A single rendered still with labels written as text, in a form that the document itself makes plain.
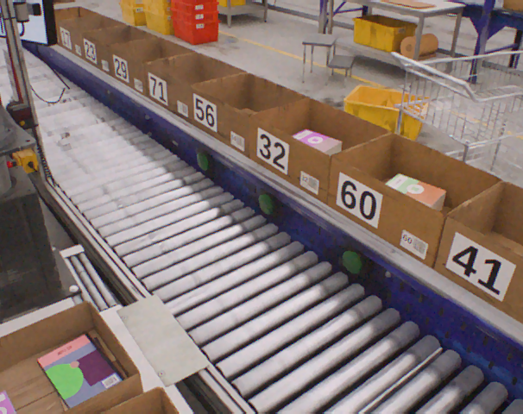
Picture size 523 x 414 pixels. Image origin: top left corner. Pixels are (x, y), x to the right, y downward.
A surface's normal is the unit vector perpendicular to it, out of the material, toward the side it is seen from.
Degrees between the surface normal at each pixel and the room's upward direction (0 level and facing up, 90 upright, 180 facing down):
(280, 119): 90
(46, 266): 90
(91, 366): 0
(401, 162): 90
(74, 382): 0
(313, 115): 90
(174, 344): 0
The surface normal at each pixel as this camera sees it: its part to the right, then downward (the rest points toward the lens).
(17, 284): 0.58, 0.44
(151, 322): 0.01, -0.84
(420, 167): -0.78, 0.32
